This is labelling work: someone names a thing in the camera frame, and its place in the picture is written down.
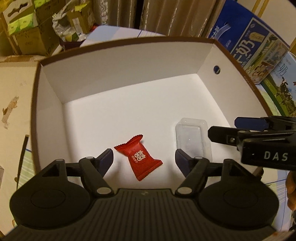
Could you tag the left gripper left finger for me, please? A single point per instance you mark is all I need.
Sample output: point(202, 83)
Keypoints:
point(93, 170)

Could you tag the cow picture milk box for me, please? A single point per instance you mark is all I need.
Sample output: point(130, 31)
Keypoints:
point(280, 85)

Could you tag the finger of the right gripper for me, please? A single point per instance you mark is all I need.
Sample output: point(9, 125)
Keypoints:
point(224, 135)
point(251, 123)

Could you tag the person right hand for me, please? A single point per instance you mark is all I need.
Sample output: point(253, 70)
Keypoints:
point(291, 192)

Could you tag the beige cartoon blanket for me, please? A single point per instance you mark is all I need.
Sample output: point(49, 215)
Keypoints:
point(17, 79)

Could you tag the brown curtain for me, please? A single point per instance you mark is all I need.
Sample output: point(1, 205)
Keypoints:
point(189, 18)

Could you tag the clear plastic blister tray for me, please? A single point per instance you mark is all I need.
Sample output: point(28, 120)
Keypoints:
point(192, 138)

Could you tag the red candy packet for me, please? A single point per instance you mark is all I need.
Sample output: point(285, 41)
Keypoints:
point(141, 162)

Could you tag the cardboard box with tissues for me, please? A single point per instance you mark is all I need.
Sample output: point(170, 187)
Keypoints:
point(29, 27)

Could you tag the blue milk carton box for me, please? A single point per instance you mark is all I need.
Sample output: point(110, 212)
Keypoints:
point(251, 42)

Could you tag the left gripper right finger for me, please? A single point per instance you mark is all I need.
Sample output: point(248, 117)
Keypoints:
point(194, 170)

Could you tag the trash bin with rubbish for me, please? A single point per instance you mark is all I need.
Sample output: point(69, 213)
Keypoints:
point(73, 23)

